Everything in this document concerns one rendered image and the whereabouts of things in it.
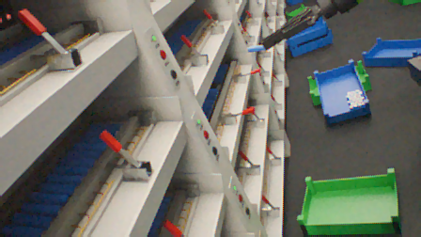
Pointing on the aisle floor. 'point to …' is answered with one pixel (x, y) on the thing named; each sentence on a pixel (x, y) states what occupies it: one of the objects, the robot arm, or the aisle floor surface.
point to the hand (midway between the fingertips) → (272, 39)
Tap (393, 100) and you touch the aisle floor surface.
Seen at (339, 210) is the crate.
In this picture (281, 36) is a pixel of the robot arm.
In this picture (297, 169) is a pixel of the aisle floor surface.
